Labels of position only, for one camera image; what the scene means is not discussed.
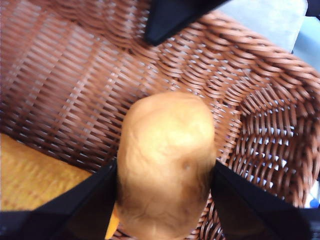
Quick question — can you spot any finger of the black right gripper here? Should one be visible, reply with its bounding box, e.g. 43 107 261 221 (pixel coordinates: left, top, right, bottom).
144 0 227 46

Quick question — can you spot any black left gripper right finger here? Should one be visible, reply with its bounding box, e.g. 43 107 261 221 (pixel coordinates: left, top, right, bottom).
210 161 320 240

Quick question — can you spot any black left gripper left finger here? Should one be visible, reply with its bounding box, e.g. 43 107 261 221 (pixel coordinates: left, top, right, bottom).
0 159 119 240

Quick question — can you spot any yellow corn cob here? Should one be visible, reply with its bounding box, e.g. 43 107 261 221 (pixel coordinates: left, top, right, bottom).
0 132 121 240

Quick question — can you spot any brown potato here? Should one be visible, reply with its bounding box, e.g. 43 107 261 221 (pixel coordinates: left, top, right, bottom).
116 91 218 240

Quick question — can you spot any brown wicker basket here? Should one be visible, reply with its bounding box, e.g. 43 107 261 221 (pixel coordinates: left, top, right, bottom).
0 0 320 240

